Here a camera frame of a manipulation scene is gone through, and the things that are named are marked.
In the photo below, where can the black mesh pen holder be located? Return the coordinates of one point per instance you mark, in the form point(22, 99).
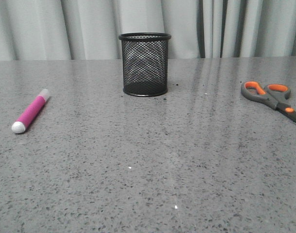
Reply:
point(145, 60)

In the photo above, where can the pink marker pen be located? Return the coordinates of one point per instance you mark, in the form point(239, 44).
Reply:
point(30, 113)

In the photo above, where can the grey curtain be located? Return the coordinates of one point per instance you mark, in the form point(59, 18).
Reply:
point(89, 29)

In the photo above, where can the grey orange scissors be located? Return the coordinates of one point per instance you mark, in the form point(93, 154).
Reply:
point(274, 96)

